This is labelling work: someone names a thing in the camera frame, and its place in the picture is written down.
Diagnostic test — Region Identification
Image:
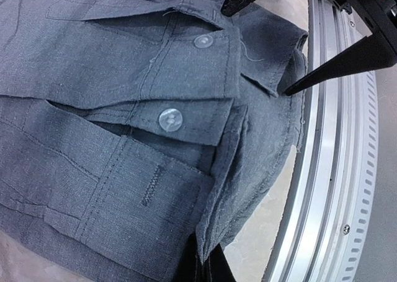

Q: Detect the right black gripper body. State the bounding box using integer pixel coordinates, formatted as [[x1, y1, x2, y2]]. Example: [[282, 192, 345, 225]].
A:
[[329, 0, 396, 46]]

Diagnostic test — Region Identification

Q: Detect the front aluminium rail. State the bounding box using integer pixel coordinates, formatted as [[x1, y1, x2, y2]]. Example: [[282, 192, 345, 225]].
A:
[[263, 0, 397, 282]]

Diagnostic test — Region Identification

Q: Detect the grey long sleeve shirt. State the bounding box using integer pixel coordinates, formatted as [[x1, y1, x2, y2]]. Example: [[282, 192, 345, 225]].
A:
[[1, 0, 308, 281]]

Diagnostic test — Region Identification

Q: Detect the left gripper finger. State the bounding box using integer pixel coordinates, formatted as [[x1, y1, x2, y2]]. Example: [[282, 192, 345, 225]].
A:
[[194, 244, 236, 282]]

